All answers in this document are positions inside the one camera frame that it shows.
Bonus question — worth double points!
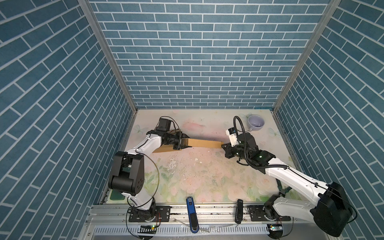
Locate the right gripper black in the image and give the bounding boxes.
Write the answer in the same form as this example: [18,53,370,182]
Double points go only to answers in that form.
[220,141,250,162]

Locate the cardboard box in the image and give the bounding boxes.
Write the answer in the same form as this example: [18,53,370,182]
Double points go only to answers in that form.
[153,145,174,153]

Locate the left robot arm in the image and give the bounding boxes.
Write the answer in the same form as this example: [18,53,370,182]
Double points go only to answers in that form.
[108,116,189,221]

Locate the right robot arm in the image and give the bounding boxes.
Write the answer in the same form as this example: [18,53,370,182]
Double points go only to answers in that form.
[222,129,353,237]

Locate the lavender ceramic cup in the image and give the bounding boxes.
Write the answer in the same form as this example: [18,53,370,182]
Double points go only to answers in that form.
[247,115,265,132]

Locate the dark green flat object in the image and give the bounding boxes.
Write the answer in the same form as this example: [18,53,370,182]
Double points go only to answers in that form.
[110,190,125,201]

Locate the blue black handheld tool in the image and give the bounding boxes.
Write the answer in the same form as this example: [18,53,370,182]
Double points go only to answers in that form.
[186,197,200,234]

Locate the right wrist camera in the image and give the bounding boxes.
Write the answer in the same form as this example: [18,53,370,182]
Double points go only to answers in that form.
[226,127,239,147]

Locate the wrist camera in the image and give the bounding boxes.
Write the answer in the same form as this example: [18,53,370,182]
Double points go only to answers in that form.
[156,118,172,132]
[226,127,239,147]

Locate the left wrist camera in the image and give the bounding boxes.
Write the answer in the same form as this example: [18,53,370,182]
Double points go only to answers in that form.
[156,118,172,132]

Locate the green handled pliers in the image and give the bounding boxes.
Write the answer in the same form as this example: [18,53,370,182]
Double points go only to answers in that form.
[275,178,293,197]

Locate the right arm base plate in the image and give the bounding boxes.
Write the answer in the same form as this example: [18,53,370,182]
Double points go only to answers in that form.
[246,205,292,222]

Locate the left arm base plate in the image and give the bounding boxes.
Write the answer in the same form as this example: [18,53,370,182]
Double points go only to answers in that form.
[127,206,171,223]

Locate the aluminium front rail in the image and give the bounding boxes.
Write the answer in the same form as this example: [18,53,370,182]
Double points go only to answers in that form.
[86,202,334,226]

